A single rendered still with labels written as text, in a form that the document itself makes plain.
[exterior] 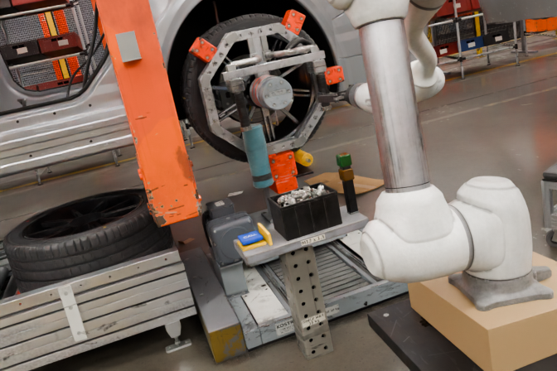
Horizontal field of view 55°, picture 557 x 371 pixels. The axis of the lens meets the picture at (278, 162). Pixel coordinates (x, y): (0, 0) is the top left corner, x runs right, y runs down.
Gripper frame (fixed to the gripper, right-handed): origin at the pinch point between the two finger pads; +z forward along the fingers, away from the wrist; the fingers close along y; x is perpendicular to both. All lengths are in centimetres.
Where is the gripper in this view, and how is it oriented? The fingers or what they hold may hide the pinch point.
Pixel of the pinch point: (336, 92)
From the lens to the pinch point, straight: 205.5
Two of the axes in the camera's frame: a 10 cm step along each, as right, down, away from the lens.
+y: 9.3, -2.5, 2.5
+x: -1.9, -9.5, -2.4
